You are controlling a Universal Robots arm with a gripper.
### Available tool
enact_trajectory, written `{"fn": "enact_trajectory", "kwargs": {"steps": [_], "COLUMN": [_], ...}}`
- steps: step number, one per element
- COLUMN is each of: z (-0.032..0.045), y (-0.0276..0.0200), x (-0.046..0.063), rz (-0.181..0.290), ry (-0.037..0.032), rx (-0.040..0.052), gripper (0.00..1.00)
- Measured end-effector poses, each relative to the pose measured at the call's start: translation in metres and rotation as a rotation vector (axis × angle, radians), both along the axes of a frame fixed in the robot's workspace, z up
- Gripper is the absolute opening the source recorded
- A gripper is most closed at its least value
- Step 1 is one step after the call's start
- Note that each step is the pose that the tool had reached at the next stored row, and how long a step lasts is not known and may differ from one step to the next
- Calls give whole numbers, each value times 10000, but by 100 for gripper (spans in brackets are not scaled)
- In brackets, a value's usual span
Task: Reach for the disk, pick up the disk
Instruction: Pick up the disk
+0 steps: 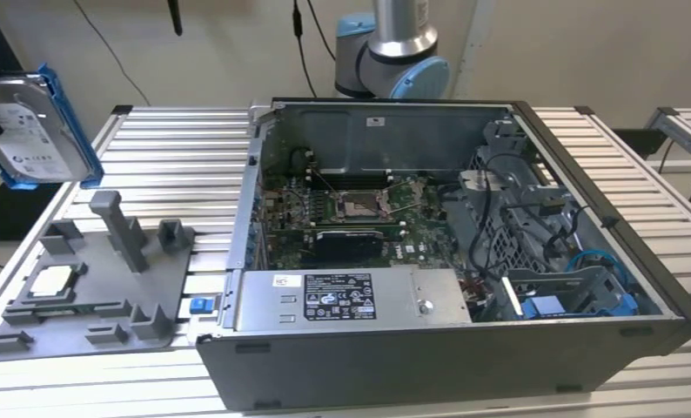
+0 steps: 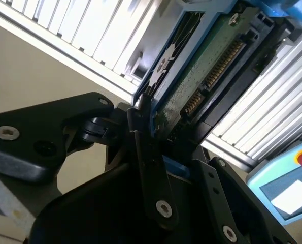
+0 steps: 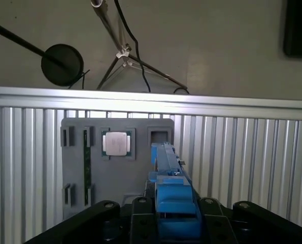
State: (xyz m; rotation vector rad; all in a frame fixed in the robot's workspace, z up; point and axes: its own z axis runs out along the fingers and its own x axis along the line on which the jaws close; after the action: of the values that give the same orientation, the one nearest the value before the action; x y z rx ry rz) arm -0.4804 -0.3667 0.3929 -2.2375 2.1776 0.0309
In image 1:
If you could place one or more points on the black flat stand base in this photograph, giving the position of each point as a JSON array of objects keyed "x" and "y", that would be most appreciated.
[{"x": 8, "y": 217}]

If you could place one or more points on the silver CPU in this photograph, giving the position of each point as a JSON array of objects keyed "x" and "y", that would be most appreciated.
[{"x": 54, "y": 283}]

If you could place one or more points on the black open PC case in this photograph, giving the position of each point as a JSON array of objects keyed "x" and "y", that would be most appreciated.
[{"x": 408, "y": 370}]

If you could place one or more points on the silver power supply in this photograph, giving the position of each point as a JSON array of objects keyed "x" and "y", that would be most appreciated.
[{"x": 391, "y": 296}]

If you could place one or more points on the black RAM slot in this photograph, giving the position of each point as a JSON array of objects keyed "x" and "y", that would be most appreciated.
[
  {"x": 351, "y": 171},
  {"x": 351, "y": 181},
  {"x": 351, "y": 186},
  {"x": 351, "y": 176}
]

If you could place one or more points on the black hanging antenna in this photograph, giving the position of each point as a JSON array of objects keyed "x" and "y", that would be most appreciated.
[{"x": 175, "y": 17}]

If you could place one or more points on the grey plastic parts rack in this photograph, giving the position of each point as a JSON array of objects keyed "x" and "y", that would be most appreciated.
[{"x": 106, "y": 287}]

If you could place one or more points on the blue plastic disk carrier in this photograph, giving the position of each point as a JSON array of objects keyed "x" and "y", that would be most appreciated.
[{"x": 544, "y": 305}]

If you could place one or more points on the blue plastic tab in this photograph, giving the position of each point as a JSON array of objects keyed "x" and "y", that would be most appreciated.
[{"x": 200, "y": 305}]

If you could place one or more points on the green motherboard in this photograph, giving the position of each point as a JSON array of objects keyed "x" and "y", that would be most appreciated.
[{"x": 420, "y": 244}]

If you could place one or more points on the black graphics card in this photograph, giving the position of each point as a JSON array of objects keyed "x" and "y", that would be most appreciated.
[{"x": 347, "y": 248}]

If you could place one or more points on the metal locking lever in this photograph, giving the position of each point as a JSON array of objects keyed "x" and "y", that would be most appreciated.
[{"x": 327, "y": 181}]

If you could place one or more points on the black slanted pole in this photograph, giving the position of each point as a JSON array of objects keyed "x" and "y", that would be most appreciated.
[{"x": 10, "y": 56}]

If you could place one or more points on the hard disk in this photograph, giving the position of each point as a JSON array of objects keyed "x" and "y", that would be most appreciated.
[{"x": 30, "y": 143}]

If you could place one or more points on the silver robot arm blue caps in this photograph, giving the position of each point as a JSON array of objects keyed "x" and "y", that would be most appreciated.
[{"x": 403, "y": 26}]

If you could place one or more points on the grey metal disk bay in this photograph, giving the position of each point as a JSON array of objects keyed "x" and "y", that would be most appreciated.
[{"x": 513, "y": 244}]

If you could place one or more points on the CPU socket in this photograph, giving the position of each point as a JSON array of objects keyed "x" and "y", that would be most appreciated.
[{"x": 356, "y": 209}]

